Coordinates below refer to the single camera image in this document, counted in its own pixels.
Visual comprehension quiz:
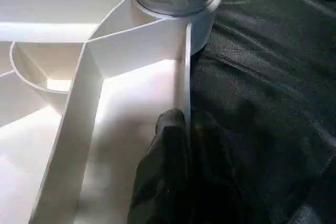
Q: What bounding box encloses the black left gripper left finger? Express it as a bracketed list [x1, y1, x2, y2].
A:
[127, 109, 192, 224]

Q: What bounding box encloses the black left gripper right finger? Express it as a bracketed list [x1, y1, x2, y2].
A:
[190, 110, 263, 224]

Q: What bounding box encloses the white plastic table top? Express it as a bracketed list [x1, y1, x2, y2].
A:
[0, 0, 217, 224]

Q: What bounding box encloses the black work mat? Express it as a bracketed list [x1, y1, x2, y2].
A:
[0, 0, 336, 224]

